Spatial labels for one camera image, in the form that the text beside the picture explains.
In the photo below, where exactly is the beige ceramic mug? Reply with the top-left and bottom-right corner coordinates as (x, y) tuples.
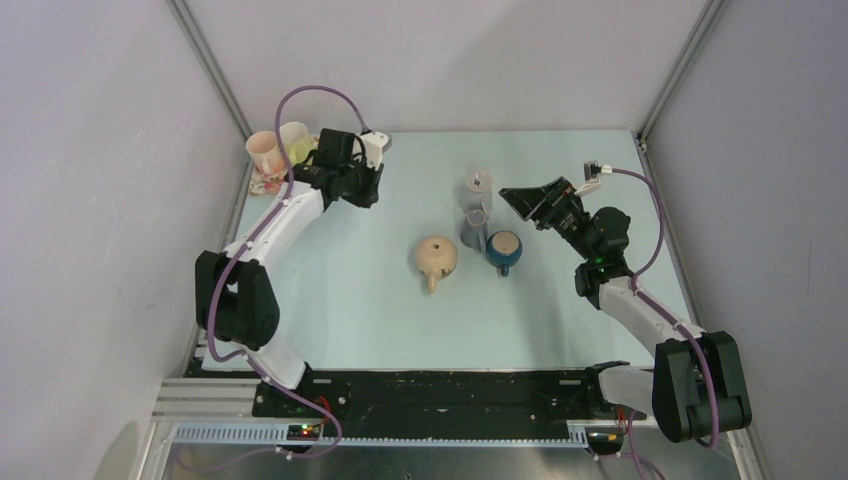
(414, 235), (458, 294)

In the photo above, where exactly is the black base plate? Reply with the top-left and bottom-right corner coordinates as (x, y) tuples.
(251, 367), (630, 439)

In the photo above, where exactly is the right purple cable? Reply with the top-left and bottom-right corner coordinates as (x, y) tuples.
(612, 168), (720, 450)

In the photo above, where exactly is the blue ceramic mug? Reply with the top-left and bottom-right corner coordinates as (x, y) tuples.
(485, 230), (523, 277)

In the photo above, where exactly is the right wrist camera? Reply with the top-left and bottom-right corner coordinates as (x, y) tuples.
(575, 161), (613, 197)

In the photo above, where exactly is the floral placemat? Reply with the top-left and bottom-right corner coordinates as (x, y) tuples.
(248, 167), (286, 197)

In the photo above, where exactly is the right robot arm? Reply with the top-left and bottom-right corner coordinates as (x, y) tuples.
(499, 177), (753, 447)

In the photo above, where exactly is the yellow ceramic mug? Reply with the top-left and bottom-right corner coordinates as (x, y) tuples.
(279, 121), (314, 165)

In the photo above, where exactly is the pink ceramic mug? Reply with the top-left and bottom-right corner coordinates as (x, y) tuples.
(245, 130), (285, 176)

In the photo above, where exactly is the grey mug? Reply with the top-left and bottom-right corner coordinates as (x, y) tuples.
(459, 170), (493, 218)
(460, 209), (488, 253)

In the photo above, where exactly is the grey cable duct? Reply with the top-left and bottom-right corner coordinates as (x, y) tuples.
(172, 422), (588, 448)

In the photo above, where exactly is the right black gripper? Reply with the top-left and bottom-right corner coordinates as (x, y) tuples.
(500, 177), (596, 262)

